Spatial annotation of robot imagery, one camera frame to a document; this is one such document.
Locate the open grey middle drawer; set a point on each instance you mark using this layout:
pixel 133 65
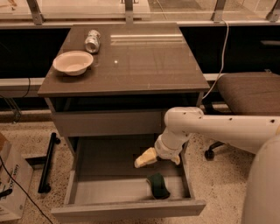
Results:
pixel 104 184

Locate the black metal stand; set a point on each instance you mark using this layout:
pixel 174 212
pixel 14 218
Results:
pixel 45 161

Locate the metal window railing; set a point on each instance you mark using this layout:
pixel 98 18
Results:
pixel 64 13

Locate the white cardboard box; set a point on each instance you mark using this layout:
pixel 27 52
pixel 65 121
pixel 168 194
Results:
pixel 15 179

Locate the green sponge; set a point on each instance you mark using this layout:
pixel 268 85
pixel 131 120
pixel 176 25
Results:
pixel 158 187

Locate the grey drawer cabinet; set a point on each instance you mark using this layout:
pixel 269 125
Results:
pixel 138 67

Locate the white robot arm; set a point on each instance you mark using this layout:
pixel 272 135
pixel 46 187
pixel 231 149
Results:
pixel 258 134

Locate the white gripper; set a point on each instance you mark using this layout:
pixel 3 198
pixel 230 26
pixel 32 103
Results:
pixel 164 151

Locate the closed grey top drawer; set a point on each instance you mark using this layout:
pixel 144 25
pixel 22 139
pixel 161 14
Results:
pixel 109 123

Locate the white paper bowl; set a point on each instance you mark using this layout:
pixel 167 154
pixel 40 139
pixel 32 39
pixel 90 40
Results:
pixel 73 63

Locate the silver soda can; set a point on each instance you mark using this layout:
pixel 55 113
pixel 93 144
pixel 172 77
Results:
pixel 93 41

